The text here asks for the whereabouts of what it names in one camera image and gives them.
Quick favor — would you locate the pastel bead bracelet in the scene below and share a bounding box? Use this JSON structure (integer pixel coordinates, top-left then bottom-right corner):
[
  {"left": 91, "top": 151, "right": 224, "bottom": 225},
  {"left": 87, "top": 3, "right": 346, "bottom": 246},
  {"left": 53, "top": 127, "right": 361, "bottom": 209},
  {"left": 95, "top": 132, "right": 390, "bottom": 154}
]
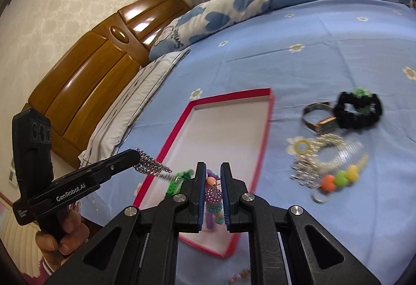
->
[{"left": 227, "top": 273, "right": 251, "bottom": 285}]

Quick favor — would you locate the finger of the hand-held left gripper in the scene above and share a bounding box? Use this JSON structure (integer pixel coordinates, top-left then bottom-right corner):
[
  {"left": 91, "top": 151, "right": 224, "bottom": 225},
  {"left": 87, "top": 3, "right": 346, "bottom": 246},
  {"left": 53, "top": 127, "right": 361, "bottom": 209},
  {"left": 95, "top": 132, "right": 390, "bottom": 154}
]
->
[{"left": 80, "top": 149, "right": 143, "bottom": 186}]

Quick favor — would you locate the clear plastic hair comb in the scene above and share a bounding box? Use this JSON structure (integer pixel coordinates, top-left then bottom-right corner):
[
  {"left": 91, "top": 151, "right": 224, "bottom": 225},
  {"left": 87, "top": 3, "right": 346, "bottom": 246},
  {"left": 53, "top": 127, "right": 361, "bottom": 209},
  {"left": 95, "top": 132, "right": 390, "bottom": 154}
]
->
[{"left": 328, "top": 141, "right": 370, "bottom": 175}]

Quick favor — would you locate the purple bow hair clip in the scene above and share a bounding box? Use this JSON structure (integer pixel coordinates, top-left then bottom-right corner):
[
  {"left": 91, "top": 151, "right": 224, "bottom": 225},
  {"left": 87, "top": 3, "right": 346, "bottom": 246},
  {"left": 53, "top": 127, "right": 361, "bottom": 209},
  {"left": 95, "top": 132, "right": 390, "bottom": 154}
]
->
[{"left": 204, "top": 169, "right": 226, "bottom": 231}]

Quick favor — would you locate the silver chain bracelet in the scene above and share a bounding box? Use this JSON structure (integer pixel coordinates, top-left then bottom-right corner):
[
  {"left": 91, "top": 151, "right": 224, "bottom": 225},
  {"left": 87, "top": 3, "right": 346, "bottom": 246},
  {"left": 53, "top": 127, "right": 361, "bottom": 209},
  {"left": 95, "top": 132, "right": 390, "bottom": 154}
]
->
[{"left": 134, "top": 148, "right": 173, "bottom": 180}]

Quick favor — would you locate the pearl hair clip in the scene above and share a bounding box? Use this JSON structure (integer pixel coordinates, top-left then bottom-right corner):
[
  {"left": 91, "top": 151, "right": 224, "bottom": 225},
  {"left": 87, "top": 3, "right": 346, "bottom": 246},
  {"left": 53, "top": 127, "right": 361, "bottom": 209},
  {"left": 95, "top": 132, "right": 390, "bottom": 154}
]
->
[{"left": 305, "top": 134, "right": 346, "bottom": 169}]

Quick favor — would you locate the green braided keychain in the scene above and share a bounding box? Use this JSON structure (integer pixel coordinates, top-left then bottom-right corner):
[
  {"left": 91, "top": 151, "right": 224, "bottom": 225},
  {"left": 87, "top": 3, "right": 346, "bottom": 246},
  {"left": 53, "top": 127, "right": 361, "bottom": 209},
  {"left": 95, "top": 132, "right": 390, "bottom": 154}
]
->
[{"left": 164, "top": 169, "right": 196, "bottom": 200}]

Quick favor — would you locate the gold wristwatch with dark strap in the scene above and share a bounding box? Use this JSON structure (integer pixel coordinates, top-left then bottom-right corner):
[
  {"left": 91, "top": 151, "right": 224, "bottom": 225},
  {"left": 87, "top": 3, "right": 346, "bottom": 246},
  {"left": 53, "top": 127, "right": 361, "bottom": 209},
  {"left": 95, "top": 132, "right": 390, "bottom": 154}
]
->
[{"left": 302, "top": 102, "right": 340, "bottom": 135}]

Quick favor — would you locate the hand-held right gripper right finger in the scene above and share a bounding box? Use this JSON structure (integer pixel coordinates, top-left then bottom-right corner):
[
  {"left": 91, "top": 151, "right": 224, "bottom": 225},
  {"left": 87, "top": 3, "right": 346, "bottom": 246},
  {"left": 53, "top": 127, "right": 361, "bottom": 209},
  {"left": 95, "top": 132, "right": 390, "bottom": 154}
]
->
[{"left": 220, "top": 162, "right": 381, "bottom": 285}]

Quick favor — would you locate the rhinestone hair clip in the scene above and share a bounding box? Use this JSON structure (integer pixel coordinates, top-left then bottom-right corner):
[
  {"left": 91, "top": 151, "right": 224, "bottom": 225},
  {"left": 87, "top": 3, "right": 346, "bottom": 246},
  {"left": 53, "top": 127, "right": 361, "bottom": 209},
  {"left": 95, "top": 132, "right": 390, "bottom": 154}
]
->
[{"left": 290, "top": 155, "right": 321, "bottom": 188}]

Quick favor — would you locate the green hair tie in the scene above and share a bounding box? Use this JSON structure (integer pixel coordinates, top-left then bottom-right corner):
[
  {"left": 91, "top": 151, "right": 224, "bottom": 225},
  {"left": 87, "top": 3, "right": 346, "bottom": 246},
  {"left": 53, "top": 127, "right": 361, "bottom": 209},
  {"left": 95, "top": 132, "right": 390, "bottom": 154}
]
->
[{"left": 353, "top": 87, "right": 373, "bottom": 115}]

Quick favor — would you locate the person's left hand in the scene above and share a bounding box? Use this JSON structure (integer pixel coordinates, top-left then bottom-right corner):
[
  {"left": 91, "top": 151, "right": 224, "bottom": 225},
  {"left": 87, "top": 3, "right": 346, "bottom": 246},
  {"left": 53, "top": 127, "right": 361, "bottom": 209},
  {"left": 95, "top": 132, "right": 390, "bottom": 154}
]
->
[{"left": 35, "top": 205, "right": 90, "bottom": 273}]

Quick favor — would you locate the black velvet scrunchie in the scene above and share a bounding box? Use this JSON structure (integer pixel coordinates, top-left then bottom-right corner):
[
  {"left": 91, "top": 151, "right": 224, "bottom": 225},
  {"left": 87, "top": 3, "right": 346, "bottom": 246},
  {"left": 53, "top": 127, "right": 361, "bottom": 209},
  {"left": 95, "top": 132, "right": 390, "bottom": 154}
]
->
[{"left": 334, "top": 92, "right": 383, "bottom": 130}]

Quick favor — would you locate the red shallow tray box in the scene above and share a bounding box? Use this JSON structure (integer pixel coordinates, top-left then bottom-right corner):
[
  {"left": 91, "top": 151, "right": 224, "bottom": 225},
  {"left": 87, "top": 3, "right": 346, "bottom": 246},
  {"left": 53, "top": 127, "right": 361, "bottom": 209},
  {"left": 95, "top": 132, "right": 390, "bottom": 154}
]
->
[{"left": 133, "top": 88, "right": 274, "bottom": 259}]

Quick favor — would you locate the wooden headboard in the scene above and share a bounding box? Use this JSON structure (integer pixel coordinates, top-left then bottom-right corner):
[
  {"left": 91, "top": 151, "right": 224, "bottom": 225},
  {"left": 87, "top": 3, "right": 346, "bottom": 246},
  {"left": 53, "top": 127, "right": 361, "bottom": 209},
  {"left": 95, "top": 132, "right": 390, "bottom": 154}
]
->
[{"left": 28, "top": 0, "right": 192, "bottom": 169}]

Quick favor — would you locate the blue flower print bed sheet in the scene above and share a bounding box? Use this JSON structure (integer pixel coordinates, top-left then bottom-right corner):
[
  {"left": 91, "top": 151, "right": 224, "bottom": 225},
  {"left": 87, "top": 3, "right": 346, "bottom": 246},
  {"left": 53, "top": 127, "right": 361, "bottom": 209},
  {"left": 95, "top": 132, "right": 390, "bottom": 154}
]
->
[{"left": 78, "top": 2, "right": 416, "bottom": 285}]

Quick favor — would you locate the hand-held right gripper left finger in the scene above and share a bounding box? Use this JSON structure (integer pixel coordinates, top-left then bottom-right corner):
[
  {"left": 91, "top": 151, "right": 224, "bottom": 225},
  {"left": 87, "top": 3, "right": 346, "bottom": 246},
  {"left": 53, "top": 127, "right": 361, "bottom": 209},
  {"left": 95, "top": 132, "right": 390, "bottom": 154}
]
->
[{"left": 42, "top": 162, "right": 209, "bottom": 285}]

